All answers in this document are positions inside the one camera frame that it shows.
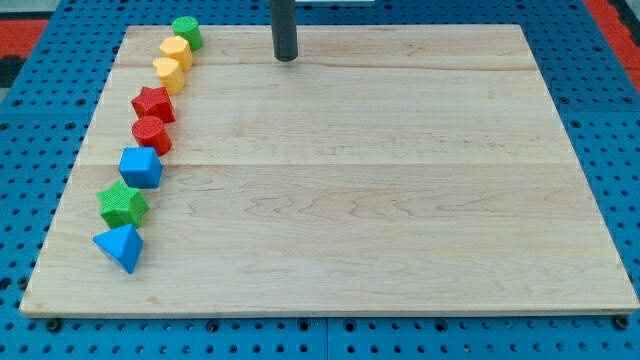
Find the green cylinder block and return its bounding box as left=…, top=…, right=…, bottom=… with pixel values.
left=171, top=16, right=203, bottom=51

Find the green star block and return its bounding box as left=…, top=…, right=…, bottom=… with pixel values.
left=96, top=180, right=149, bottom=229

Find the yellow heart block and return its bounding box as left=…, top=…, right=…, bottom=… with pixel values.
left=152, top=57, right=186, bottom=95

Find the yellow pentagon block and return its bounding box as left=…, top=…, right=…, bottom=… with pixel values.
left=159, top=36, right=194, bottom=70

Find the blue triangle block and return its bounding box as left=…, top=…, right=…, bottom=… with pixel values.
left=93, top=224, right=144, bottom=274

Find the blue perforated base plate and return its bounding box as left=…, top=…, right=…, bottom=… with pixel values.
left=1, top=0, right=639, bottom=359

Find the red star block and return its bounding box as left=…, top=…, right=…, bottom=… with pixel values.
left=131, top=87, right=176, bottom=123

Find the wooden board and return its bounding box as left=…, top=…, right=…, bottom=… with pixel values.
left=20, top=24, right=639, bottom=319

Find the red cylinder block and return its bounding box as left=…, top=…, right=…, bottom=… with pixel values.
left=131, top=116, right=172, bottom=156

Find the blue cube block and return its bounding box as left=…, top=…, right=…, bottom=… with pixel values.
left=118, top=147, right=163, bottom=189

